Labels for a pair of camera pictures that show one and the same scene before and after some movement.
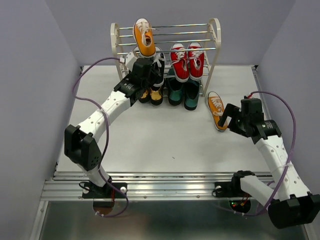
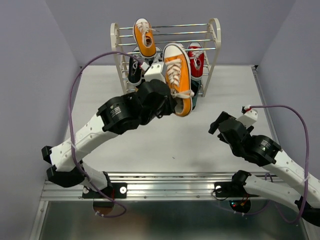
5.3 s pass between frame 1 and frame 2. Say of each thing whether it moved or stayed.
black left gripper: moved
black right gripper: moved
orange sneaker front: stayed
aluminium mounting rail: stayed
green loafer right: stayed
